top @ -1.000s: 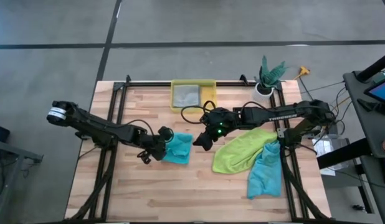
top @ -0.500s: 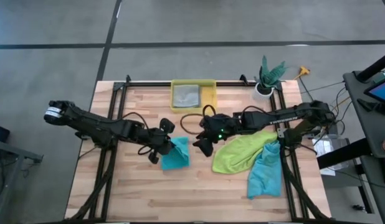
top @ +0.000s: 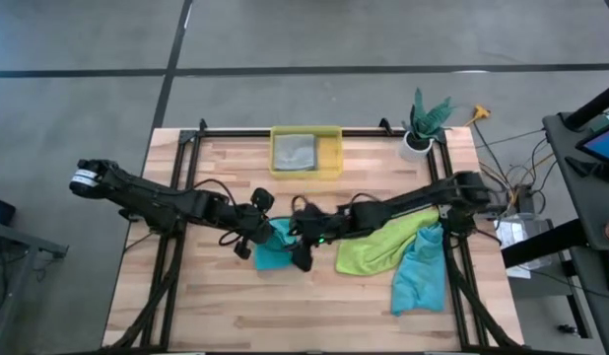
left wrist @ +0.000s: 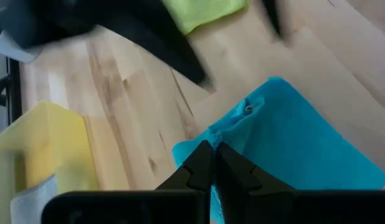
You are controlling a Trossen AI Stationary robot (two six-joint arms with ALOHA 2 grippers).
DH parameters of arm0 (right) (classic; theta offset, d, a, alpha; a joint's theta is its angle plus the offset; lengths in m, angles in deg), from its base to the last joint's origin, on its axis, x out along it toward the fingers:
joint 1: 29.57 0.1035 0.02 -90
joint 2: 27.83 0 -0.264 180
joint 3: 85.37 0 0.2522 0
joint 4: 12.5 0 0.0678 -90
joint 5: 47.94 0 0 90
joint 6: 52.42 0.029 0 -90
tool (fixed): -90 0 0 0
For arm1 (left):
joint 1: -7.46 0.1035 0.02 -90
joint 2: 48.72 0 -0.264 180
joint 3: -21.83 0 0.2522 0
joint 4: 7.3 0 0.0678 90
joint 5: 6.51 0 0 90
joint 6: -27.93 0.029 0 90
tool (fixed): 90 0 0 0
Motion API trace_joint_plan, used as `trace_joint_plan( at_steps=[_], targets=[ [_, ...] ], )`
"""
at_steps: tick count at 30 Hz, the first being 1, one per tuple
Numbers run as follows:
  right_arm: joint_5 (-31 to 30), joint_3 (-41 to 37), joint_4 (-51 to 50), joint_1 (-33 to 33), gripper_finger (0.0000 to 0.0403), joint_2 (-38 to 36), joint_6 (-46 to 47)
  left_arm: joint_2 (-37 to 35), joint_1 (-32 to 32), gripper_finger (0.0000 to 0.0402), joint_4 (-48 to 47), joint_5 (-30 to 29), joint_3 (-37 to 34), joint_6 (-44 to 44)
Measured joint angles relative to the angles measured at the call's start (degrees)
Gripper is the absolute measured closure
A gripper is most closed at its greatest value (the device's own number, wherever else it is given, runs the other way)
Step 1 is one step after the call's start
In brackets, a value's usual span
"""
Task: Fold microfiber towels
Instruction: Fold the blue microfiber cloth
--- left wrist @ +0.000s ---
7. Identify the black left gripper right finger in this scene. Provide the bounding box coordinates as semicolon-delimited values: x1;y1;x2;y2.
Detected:
215;142;295;192

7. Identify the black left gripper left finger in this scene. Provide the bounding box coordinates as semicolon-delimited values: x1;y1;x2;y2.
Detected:
154;139;216;192

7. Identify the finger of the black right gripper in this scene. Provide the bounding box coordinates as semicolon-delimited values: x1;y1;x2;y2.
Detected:
95;0;212;91
260;0;290;42

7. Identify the teal microfiber towel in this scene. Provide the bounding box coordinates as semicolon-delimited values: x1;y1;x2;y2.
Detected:
172;77;385;224

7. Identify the grey microfiber towel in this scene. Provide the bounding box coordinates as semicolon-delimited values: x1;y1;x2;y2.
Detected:
10;174;59;224

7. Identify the lime green microfiber towel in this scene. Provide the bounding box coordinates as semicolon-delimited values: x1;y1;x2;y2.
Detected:
162;0;250;35

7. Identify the yellow plastic bin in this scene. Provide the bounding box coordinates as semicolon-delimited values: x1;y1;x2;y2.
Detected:
0;100;100;200

